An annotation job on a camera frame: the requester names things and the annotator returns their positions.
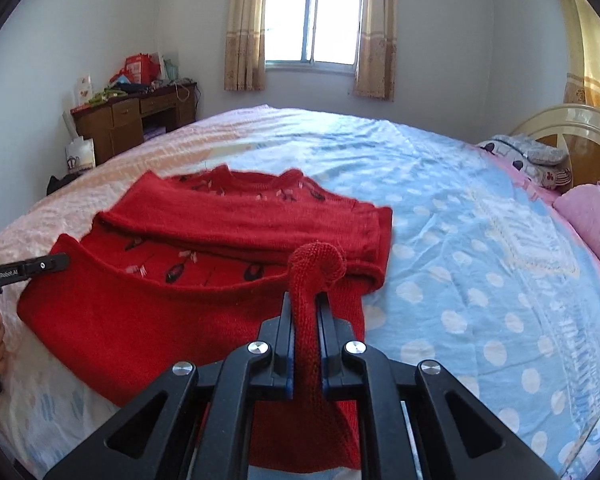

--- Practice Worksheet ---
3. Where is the yellow curtain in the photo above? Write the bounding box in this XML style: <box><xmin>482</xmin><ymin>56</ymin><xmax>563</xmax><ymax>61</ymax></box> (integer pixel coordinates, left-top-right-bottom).
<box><xmin>560</xmin><ymin>0</ymin><xmax>600</xmax><ymax>121</ymax></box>

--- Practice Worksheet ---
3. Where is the grey patterned pillow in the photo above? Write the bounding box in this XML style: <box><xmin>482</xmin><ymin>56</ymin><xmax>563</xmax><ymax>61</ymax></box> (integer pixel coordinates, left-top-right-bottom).
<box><xmin>477</xmin><ymin>134</ymin><xmax>573</xmax><ymax>193</ymax></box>

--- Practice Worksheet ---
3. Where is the green cloth item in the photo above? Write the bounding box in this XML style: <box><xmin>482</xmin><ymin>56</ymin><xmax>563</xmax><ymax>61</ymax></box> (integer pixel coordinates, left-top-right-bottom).
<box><xmin>87</xmin><ymin>87</ymin><xmax>128</xmax><ymax>106</ymax></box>

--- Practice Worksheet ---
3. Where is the beige patterned curtain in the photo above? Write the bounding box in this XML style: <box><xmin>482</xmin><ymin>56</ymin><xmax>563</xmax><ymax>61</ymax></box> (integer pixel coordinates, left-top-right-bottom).
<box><xmin>224</xmin><ymin>0</ymin><xmax>268</xmax><ymax>92</ymax></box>
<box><xmin>352</xmin><ymin>0</ymin><xmax>397</xmax><ymax>102</ymax></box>

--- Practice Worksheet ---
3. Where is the dark cloth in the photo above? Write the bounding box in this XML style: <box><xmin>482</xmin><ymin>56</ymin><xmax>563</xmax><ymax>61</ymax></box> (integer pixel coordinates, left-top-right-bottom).
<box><xmin>46</xmin><ymin>174</ymin><xmax>81</xmax><ymax>195</ymax></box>

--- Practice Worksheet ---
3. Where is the red gift box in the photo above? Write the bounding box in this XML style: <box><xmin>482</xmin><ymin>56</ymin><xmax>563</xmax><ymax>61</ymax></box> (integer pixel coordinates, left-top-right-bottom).
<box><xmin>111</xmin><ymin>52</ymin><xmax>163</xmax><ymax>86</ymax></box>

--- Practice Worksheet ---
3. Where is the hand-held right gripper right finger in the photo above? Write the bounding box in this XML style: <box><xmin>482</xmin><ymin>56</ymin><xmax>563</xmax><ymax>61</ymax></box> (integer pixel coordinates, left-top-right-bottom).
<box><xmin>316</xmin><ymin>295</ymin><xmax>561</xmax><ymax>480</ymax></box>

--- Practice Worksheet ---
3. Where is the white framed window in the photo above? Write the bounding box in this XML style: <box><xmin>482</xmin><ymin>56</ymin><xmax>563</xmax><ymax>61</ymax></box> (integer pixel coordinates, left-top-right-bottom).
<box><xmin>265</xmin><ymin>0</ymin><xmax>368</xmax><ymax>68</ymax></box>

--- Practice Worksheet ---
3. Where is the pink floral pillow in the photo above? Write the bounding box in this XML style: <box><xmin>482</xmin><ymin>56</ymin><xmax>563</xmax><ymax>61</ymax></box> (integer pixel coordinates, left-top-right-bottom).
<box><xmin>554</xmin><ymin>172</ymin><xmax>600</xmax><ymax>286</ymax></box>

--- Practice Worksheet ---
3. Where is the cream wooden headboard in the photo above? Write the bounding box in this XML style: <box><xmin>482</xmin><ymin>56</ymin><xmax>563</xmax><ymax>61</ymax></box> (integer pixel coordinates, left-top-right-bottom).
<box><xmin>510</xmin><ymin>104</ymin><xmax>600</xmax><ymax>196</ymax></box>

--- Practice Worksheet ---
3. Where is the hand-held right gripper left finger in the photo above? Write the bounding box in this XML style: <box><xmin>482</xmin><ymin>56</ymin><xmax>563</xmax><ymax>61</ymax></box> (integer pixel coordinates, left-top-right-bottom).
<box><xmin>42</xmin><ymin>290</ymin><xmax>297</xmax><ymax>480</ymax></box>

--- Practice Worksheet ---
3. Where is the white paper bag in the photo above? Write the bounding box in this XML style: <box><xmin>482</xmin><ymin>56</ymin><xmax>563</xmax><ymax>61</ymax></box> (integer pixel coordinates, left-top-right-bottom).
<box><xmin>65</xmin><ymin>136</ymin><xmax>97</xmax><ymax>176</ymax></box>

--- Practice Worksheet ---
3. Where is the blue polka dot bedsheet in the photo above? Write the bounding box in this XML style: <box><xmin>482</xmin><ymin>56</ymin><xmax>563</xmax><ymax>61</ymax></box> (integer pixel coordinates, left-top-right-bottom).
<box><xmin>0</xmin><ymin>105</ymin><xmax>600</xmax><ymax>480</ymax></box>

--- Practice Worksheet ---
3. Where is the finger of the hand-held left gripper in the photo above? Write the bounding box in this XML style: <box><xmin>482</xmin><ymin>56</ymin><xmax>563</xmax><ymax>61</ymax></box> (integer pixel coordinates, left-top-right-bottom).
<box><xmin>0</xmin><ymin>253</ymin><xmax>71</xmax><ymax>286</ymax></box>

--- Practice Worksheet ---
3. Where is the brown wooden desk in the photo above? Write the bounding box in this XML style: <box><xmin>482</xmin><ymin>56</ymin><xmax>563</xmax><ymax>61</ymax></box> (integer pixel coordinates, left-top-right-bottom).
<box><xmin>71</xmin><ymin>82</ymin><xmax>198</xmax><ymax>166</ymax></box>

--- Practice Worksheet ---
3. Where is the red knitted sweater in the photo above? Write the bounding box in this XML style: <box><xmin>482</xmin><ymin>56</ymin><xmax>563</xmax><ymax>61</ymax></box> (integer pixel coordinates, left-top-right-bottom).
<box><xmin>16</xmin><ymin>165</ymin><xmax>394</xmax><ymax>473</ymax></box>

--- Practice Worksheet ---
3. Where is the white printed box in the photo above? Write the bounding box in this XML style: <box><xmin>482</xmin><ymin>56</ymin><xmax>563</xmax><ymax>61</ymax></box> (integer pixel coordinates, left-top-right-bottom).
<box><xmin>75</xmin><ymin>75</ymin><xmax>93</xmax><ymax>108</ymax></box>

